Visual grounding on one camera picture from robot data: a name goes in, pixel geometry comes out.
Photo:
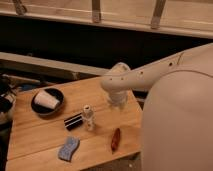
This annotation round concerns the dark objects at left edge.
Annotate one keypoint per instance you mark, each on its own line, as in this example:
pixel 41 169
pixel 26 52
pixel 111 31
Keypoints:
pixel 7 101

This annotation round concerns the blue sponge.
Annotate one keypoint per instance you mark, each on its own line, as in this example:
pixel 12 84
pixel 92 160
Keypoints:
pixel 68 149

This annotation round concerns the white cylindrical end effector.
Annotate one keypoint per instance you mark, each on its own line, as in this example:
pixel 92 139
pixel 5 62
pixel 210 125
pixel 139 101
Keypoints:
pixel 117 99

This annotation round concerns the black round plate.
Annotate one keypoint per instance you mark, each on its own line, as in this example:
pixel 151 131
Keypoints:
pixel 44 111

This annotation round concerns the wooden table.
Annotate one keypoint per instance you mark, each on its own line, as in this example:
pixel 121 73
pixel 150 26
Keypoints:
pixel 35 142

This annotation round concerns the small clear plastic bottle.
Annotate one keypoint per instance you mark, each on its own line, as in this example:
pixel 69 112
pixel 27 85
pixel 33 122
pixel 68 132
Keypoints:
pixel 88 117

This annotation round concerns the black white striped block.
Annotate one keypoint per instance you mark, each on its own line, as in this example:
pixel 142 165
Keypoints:
pixel 73 122

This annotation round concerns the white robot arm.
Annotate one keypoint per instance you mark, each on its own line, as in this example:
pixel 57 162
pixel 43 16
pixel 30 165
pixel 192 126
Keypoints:
pixel 177 121

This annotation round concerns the white paper cup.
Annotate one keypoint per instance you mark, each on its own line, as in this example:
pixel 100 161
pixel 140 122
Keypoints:
pixel 46 100

